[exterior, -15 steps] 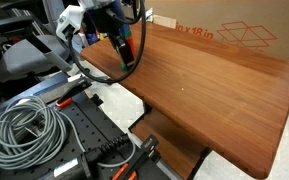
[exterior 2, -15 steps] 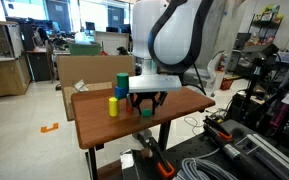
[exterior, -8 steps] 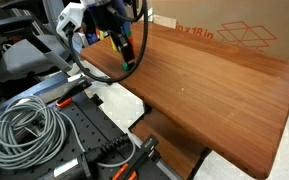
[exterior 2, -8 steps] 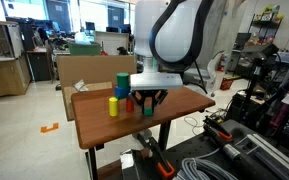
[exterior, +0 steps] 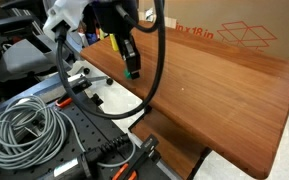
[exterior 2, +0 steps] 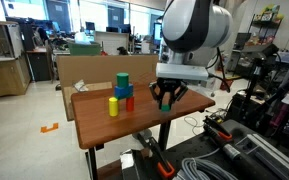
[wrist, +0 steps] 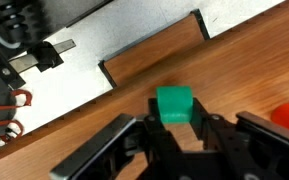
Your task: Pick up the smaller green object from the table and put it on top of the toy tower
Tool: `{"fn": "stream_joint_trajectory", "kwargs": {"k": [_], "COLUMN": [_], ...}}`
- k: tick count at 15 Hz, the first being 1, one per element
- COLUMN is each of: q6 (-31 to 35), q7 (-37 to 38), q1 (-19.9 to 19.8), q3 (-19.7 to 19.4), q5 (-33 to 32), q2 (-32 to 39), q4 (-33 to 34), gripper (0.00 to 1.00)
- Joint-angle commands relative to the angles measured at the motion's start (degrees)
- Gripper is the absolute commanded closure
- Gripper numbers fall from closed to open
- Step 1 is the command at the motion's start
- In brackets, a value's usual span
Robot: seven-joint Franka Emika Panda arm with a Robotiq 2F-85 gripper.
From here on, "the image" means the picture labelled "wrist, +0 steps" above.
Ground black ribbed cable plug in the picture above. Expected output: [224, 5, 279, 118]
[0, 0, 32, 44]

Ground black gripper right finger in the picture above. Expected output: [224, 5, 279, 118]
[188, 98, 289, 180]

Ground red cable loop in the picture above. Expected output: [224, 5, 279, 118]
[0, 88, 34, 112]
[0, 119, 25, 144]

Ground black clamp orange trigger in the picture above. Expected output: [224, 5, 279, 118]
[7, 38, 77, 74]

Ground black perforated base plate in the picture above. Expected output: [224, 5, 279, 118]
[15, 0, 114, 36]

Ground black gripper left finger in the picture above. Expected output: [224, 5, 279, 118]
[49, 97, 186, 180]

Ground wooden table foot board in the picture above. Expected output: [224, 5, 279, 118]
[98, 8, 211, 89]

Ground small green half-cylinder block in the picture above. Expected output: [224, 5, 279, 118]
[155, 85, 195, 125]

